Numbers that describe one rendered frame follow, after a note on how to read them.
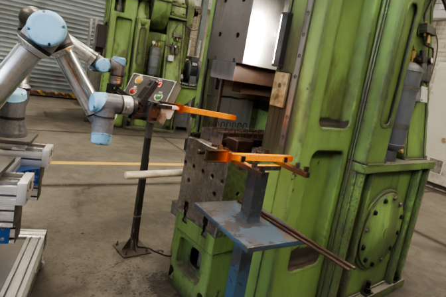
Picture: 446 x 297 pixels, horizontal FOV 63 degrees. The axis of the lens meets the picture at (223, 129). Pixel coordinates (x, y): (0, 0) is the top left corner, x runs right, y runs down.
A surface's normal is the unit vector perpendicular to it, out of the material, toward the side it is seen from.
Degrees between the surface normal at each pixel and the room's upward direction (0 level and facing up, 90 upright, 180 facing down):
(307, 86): 90
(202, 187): 90
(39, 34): 83
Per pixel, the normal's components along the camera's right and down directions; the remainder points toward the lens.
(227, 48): -0.77, -0.04
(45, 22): 0.43, 0.10
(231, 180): 0.61, 0.23
